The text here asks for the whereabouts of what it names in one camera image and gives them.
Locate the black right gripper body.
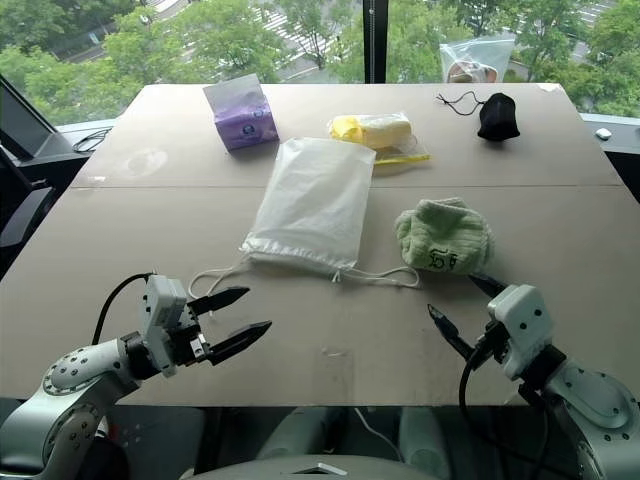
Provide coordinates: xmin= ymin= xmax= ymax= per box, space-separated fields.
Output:
xmin=471 ymin=319 xmax=512 ymax=370

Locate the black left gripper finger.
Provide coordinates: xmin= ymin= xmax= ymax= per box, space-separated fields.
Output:
xmin=201 ymin=320 xmax=274 ymax=366
xmin=186 ymin=285 xmax=251 ymax=315

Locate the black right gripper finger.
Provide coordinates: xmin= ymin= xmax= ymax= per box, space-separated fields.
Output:
xmin=466 ymin=272 xmax=508 ymax=299
xmin=426 ymin=303 xmax=479 ymax=360

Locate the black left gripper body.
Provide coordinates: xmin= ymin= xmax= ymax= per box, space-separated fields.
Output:
xmin=168 ymin=298 xmax=213 ymax=369

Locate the light green towel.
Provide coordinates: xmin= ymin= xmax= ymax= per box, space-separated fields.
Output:
xmin=393 ymin=196 xmax=497 ymax=278

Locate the clear zip bag yellow slider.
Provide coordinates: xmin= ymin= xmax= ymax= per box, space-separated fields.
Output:
xmin=327 ymin=113 xmax=433 ymax=175

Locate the clear plastic bag with contents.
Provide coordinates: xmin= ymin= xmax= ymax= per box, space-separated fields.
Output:
xmin=438 ymin=35 xmax=517 ymax=84

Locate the grey rounded shape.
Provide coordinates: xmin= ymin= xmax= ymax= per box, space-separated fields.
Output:
xmin=257 ymin=406 xmax=354 ymax=462
xmin=398 ymin=406 xmax=454 ymax=479

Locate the grey rounded robot torso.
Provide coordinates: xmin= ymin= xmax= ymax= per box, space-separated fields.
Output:
xmin=192 ymin=453 xmax=454 ymax=480

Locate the purple tissue pack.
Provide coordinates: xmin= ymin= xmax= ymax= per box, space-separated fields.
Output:
xmin=202 ymin=73 xmax=280 ymax=153

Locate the yellow folded cloth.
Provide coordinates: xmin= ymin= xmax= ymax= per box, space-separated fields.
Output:
xmin=329 ymin=114 xmax=415 ymax=150

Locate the dark monitor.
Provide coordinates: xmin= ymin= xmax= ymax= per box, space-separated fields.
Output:
xmin=0 ymin=73 xmax=60 ymax=162

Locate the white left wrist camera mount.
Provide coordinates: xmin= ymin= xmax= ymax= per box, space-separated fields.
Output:
xmin=136 ymin=273 xmax=190 ymax=379

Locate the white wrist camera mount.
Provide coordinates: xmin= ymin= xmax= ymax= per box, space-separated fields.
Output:
xmin=136 ymin=273 xmax=190 ymax=379
xmin=485 ymin=283 xmax=555 ymax=382

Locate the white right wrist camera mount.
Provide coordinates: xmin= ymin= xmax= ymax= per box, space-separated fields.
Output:
xmin=485 ymin=283 xmax=555 ymax=382

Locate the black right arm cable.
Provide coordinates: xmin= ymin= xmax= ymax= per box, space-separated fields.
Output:
xmin=458 ymin=333 xmax=586 ymax=474

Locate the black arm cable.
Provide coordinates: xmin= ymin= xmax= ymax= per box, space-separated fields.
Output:
xmin=91 ymin=272 xmax=153 ymax=347
xmin=458 ymin=333 xmax=586 ymax=474

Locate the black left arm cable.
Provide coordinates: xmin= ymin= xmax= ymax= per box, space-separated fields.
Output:
xmin=91 ymin=272 xmax=153 ymax=347

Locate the thin white cable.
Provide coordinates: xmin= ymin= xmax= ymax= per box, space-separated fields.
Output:
xmin=353 ymin=407 xmax=404 ymax=462

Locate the white drawstring bag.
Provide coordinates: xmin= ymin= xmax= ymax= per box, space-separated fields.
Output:
xmin=189 ymin=136 xmax=422 ymax=304

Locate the black drawstring pouch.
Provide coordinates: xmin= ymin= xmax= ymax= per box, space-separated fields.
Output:
xmin=435 ymin=90 xmax=522 ymax=143

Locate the thin black cable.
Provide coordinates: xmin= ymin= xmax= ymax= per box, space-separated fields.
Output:
xmin=71 ymin=128 xmax=114 ymax=153

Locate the black window post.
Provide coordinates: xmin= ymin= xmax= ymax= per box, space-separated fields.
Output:
xmin=363 ymin=0 xmax=389 ymax=84

